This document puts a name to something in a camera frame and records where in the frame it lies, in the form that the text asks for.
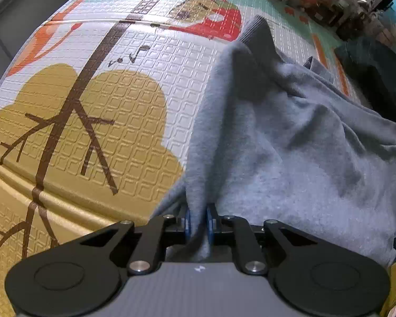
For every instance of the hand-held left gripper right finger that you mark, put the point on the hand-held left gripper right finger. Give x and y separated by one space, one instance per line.
210 224

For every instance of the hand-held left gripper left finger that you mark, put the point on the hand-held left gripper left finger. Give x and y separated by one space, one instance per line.
188 224

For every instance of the grey sweatshirt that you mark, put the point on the grey sweatshirt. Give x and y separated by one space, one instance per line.
283 155

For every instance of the printed foam play mat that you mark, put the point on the printed foam play mat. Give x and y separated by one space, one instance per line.
85 122

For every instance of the dark jeans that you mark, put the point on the dark jeans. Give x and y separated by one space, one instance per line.
376 69

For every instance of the row of jars and bottles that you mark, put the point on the row of jars and bottles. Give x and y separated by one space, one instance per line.
316 3

